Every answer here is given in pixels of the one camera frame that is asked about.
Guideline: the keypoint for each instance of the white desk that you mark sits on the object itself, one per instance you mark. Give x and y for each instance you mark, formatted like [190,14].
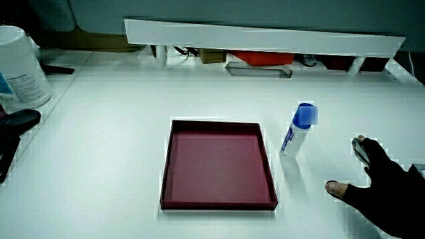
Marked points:
[212,96]

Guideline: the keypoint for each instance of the white plastic tub with label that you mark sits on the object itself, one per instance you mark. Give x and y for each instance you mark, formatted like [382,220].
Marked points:
[20,69]

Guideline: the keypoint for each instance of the white desk shelf riser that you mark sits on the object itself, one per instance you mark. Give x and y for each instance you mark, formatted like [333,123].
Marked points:
[265,38]

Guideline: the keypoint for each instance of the person's right hand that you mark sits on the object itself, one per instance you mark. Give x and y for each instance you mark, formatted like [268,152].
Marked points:
[388,189]

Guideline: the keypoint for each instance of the white glue stick blue cap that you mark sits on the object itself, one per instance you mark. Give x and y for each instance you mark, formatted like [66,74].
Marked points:
[293,139]

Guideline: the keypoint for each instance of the brown cardboard box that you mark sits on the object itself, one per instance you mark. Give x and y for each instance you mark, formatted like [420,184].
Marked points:
[212,55]

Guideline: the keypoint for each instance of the dark red square tray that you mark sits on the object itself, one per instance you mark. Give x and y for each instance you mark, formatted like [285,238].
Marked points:
[216,166]

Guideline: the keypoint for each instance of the dark red box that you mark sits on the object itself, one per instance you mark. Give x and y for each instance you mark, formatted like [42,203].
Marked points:
[338,61]

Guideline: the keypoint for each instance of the orange box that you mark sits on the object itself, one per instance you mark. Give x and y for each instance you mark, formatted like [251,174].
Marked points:
[265,57]

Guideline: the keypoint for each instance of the large tan cardboard box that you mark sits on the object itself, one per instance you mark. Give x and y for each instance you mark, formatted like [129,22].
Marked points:
[86,40]

